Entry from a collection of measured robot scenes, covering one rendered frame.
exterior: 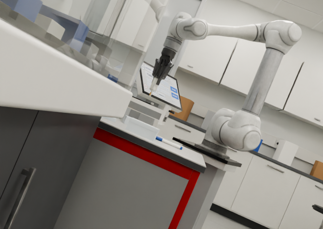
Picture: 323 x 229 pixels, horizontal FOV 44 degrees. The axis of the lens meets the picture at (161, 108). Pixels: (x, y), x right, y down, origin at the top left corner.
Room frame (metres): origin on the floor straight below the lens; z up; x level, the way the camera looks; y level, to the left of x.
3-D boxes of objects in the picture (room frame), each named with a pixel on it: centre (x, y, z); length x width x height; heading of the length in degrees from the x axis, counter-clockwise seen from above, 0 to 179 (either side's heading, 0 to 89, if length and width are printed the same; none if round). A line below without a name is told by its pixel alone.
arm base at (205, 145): (2.43, -0.39, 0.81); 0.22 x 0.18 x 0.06; 152
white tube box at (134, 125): (1.68, 0.04, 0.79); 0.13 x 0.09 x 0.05; 86
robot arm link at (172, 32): (2.15, 0.08, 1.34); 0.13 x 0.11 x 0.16; 24
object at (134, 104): (2.28, 0.17, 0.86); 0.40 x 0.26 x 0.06; 85
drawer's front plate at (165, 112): (2.26, -0.03, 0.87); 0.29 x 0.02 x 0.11; 175
